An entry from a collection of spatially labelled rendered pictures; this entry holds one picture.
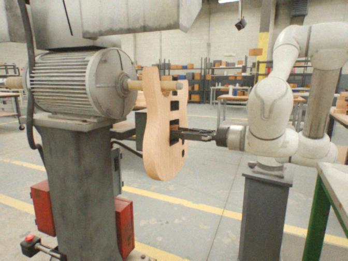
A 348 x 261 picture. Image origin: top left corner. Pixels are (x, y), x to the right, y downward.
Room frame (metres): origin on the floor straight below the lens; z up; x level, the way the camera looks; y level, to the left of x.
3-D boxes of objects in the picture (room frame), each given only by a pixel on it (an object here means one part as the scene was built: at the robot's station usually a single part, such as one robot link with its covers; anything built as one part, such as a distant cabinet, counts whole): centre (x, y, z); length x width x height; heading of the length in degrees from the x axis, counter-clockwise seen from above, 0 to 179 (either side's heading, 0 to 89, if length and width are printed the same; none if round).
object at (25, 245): (0.86, 0.62, 0.46); 0.25 x 0.07 x 0.08; 66
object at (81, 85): (0.88, 0.35, 1.25); 0.41 x 0.27 x 0.26; 66
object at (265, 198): (1.27, -0.62, 0.35); 0.28 x 0.28 x 0.70; 59
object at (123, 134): (1.01, 0.20, 1.02); 0.19 x 0.04 x 0.04; 156
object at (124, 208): (1.05, 0.35, 0.49); 0.25 x 0.12 x 0.37; 66
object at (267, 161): (1.26, -0.63, 0.87); 0.18 x 0.16 x 0.22; 59
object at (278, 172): (1.28, -0.60, 0.73); 0.22 x 0.18 x 0.06; 59
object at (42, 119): (0.90, 0.42, 1.11); 0.36 x 0.24 x 0.04; 66
